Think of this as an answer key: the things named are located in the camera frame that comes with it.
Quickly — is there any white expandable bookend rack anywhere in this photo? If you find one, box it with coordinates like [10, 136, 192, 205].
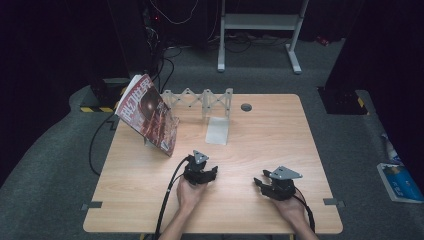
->
[143, 87, 234, 150]

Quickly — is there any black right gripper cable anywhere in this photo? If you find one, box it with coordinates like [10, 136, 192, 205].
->
[293, 185, 316, 234]

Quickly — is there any red cover magazine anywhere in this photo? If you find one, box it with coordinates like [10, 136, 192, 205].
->
[114, 73, 181, 158]

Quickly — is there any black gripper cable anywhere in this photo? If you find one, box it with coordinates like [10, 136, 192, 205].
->
[293, 185, 316, 234]
[152, 155, 192, 240]

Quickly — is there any grey tape piece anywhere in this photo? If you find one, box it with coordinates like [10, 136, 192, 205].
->
[322, 197, 346, 210]
[81, 201, 104, 212]

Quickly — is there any white metal stand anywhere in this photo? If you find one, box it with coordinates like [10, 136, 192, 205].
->
[217, 0, 310, 75]

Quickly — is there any black cable bundle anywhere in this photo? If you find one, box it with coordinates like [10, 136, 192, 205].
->
[143, 45, 184, 95]

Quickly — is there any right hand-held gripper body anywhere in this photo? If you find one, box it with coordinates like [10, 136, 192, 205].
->
[263, 165, 304, 202]

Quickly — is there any black yellow striped base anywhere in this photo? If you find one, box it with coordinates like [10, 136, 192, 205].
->
[317, 86, 370, 116]
[79, 77, 130, 114]

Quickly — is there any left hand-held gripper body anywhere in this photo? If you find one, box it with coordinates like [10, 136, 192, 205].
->
[182, 149, 212, 186]

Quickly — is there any black floor cable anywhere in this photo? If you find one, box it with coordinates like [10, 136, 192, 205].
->
[88, 111, 121, 177]

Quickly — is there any dark equipment tower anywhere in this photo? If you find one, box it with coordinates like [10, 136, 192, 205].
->
[106, 0, 168, 77]

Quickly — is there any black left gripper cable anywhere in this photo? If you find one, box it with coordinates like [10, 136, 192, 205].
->
[152, 155, 192, 240]

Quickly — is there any person's left hand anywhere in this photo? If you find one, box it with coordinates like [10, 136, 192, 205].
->
[176, 175, 208, 212]

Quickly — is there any blue and white packet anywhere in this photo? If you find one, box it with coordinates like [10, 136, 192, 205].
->
[376, 162, 424, 204]

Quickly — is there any white hanging cable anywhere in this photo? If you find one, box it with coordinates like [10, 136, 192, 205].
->
[149, 0, 200, 26]

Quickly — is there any person's right hand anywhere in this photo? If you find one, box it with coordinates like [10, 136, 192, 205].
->
[273, 194, 307, 224]

